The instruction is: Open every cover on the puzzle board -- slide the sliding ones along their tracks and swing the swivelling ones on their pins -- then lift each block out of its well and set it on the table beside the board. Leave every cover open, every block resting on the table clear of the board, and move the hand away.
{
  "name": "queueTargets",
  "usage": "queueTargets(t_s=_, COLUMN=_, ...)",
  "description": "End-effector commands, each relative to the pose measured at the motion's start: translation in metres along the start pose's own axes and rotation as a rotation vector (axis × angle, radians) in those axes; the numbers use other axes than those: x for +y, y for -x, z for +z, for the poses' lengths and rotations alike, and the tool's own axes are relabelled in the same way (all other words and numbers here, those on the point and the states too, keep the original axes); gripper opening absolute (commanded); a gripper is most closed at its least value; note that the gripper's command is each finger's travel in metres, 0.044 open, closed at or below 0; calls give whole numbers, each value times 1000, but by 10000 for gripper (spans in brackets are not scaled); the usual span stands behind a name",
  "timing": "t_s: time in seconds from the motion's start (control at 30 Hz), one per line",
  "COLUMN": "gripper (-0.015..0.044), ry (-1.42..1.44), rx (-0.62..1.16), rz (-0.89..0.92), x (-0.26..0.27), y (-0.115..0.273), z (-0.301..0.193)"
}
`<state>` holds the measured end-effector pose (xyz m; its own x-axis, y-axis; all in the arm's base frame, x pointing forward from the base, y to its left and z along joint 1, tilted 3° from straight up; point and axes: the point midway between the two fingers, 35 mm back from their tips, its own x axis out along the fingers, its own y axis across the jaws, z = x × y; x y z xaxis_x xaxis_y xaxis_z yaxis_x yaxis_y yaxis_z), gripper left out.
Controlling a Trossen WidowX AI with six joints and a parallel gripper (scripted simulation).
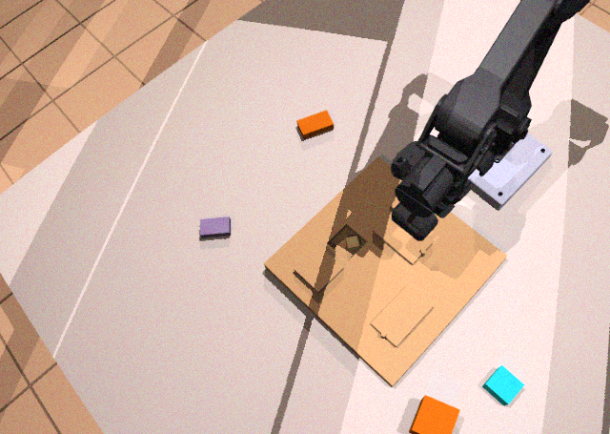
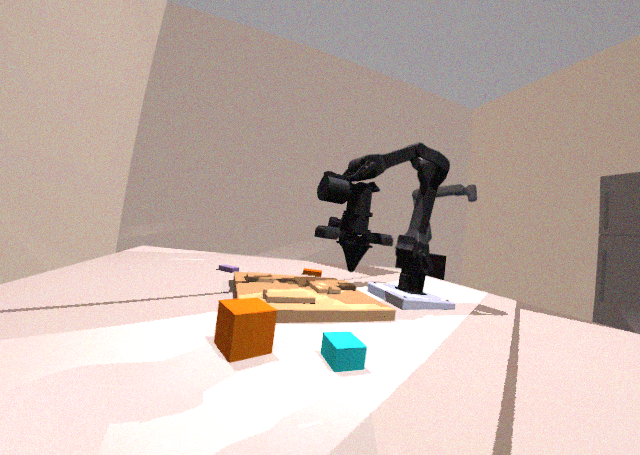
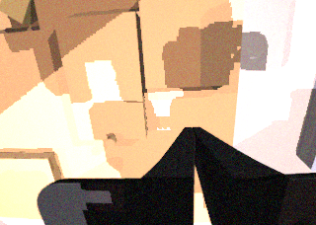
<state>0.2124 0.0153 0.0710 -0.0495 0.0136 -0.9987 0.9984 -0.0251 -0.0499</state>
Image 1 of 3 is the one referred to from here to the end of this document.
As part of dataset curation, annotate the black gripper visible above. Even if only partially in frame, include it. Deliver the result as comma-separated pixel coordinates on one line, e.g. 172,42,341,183
392,150,496,241

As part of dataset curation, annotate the orange cube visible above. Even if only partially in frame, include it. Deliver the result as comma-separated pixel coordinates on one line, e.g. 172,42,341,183
409,395,460,434

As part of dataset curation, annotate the tan square puzzle board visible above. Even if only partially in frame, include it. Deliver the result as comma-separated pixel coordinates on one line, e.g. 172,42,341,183
264,156,508,387

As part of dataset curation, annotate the tan block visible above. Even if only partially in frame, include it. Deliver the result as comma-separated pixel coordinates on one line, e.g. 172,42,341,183
346,236,359,251

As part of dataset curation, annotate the teal cube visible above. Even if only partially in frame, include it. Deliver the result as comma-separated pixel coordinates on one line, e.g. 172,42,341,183
482,365,524,406

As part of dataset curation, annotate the orange flat panel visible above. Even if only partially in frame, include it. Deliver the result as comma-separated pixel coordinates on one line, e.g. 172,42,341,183
296,111,335,139

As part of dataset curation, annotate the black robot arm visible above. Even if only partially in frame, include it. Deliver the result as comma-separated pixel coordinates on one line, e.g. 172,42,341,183
391,0,590,217

